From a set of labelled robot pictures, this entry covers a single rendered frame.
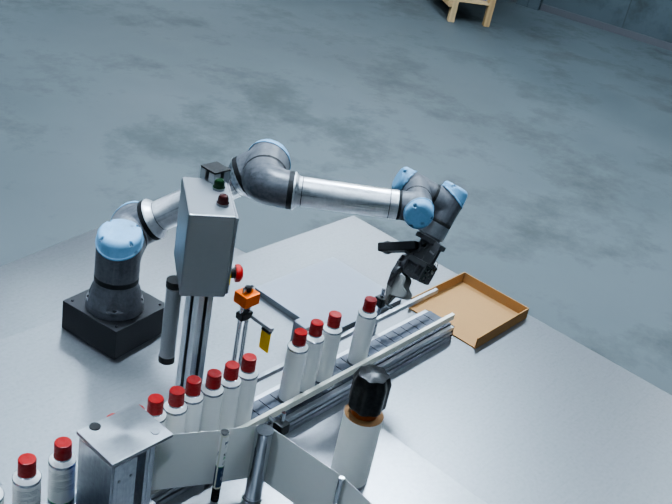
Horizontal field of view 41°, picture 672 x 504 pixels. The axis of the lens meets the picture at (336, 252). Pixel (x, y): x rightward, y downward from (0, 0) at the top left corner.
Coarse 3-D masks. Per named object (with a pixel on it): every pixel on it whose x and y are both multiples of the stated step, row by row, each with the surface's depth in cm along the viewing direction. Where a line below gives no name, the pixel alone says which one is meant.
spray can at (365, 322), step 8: (368, 296) 233; (368, 304) 232; (360, 312) 234; (368, 312) 233; (376, 312) 236; (360, 320) 234; (368, 320) 233; (360, 328) 235; (368, 328) 234; (352, 336) 239; (360, 336) 236; (368, 336) 236; (352, 344) 238; (360, 344) 237; (368, 344) 238; (352, 352) 239; (360, 352) 238; (352, 360) 240; (360, 360) 239
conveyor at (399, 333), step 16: (416, 320) 266; (432, 320) 268; (384, 336) 256; (400, 336) 257; (368, 352) 247; (400, 352) 251; (336, 368) 238; (336, 384) 232; (256, 400) 221; (272, 400) 222; (256, 416) 216
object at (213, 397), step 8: (208, 376) 193; (216, 376) 193; (208, 384) 194; (216, 384) 194; (208, 392) 194; (216, 392) 195; (208, 400) 195; (216, 400) 195; (208, 408) 196; (216, 408) 196; (208, 416) 197; (216, 416) 198; (200, 424) 198; (208, 424) 198; (216, 424) 199
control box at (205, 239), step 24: (192, 192) 181; (216, 192) 182; (192, 216) 173; (216, 216) 174; (192, 240) 175; (216, 240) 176; (192, 264) 178; (216, 264) 179; (192, 288) 181; (216, 288) 182
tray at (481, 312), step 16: (464, 272) 300; (432, 288) 287; (448, 288) 296; (464, 288) 298; (480, 288) 297; (416, 304) 283; (432, 304) 285; (448, 304) 287; (464, 304) 289; (480, 304) 290; (496, 304) 292; (512, 304) 290; (464, 320) 280; (480, 320) 282; (496, 320) 284; (512, 320) 280; (464, 336) 272; (480, 336) 267
